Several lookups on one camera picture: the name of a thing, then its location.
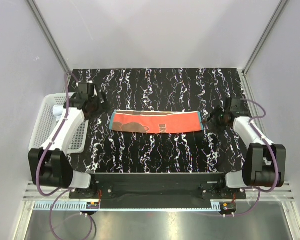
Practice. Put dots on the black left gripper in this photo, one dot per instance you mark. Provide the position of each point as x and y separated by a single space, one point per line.
101 106

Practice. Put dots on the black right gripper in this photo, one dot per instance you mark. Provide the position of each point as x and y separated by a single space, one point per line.
220 128

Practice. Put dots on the white terry towel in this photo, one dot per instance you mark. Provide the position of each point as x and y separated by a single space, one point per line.
57 111

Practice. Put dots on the brown towel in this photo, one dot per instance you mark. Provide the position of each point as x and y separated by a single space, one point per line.
156 122

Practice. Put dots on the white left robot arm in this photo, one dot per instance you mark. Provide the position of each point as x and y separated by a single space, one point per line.
49 165

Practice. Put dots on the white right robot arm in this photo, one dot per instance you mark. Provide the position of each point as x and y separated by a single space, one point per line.
265 161

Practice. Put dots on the white plastic basket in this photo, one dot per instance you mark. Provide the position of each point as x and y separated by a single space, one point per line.
46 123

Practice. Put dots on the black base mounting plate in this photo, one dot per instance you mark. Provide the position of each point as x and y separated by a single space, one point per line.
153 191

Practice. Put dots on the left aluminium corner post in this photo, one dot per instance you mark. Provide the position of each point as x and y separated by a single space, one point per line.
47 34

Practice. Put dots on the aluminium corner post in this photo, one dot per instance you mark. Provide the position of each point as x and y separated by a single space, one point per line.
47 34
265 35

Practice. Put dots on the right aluminium corner post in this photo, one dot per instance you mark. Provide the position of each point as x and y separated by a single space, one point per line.
265 35

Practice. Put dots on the aluminium front rail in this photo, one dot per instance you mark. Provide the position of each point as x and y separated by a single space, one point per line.
283 194

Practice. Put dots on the white slotted cable duct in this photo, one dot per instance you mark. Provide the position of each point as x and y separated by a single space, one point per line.
62 206

